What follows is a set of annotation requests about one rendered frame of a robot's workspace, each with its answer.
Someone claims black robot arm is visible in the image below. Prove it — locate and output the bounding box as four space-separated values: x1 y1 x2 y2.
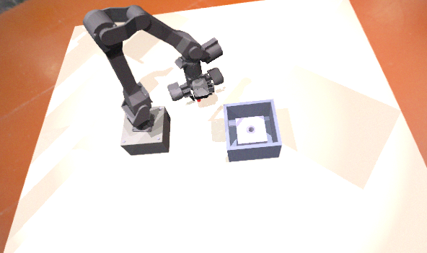
83 5 224 132

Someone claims white square plate with hole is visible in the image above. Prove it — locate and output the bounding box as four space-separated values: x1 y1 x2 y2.
236 116 268 146

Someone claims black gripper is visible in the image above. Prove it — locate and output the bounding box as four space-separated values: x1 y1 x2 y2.
167 67 224 102

